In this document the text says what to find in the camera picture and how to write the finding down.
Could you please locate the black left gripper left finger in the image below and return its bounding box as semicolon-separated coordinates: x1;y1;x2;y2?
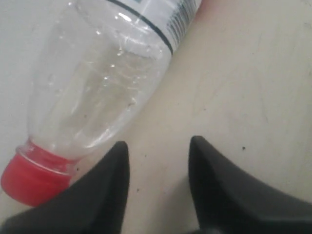
0;141;129;234

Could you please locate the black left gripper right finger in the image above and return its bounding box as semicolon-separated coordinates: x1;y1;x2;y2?
188;136;312;234

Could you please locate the clear plastic water bottle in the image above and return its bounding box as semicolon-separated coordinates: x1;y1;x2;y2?
0;0;201;206

